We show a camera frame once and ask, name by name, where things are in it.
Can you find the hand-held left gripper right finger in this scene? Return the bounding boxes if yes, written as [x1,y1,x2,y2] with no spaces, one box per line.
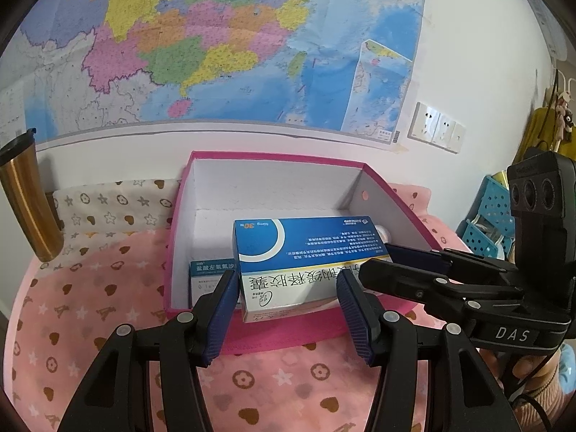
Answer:
[335,272,527,432]

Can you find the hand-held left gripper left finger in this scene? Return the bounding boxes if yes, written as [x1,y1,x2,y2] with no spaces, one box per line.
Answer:
[56,270,239,432]

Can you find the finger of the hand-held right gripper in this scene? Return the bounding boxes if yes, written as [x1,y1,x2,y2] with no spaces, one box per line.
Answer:
[359,258,478,321]
[384,243,519,283]

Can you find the teal medicine box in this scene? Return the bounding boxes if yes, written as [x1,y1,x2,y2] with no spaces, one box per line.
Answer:
[189,258,237,307]

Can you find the pink cardboard box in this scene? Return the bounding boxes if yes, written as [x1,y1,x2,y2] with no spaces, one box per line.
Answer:
[166,150,444,356]

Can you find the blue medicine box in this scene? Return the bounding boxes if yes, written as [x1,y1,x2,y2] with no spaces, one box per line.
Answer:
[233,216,390,323]

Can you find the person's right forearm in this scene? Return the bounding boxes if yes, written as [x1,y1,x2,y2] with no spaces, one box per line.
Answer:
[508,355,576,432]

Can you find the person's right hand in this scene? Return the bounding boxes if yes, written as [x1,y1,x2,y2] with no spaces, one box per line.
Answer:
[477,346,563,392]

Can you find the blue perforated storage rack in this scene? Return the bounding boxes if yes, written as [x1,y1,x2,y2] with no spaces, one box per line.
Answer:
[463,175,516,258]

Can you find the yellow garment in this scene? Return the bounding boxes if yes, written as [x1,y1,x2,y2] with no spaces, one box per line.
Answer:
[517,103,555,163]

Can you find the pink printed blanket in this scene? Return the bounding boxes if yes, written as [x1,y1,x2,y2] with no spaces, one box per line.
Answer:
[4,182,469,432]

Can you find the brown plush toy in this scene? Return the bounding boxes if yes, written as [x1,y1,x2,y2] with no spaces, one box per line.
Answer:
[555,94,576,132]

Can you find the cream printed cloth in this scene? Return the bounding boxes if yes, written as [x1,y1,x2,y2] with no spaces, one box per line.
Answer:
[53,177,183,237]

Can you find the white coat rack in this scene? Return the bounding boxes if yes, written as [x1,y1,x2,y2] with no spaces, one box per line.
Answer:
[546,69,576,154]

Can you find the gold metal tumbler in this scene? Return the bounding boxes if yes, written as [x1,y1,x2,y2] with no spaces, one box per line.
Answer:
[0,128,64,262]

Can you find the white wall socket plate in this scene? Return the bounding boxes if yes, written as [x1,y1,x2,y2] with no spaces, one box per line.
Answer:
[409,102,444,142]
[447,121,467,153]
[429,112,456,147]

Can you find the black cable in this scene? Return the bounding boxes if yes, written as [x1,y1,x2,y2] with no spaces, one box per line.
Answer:
[506,351,556,432]

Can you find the colourful wall map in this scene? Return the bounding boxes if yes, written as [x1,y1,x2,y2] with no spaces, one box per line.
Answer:
[0,0,428,151]

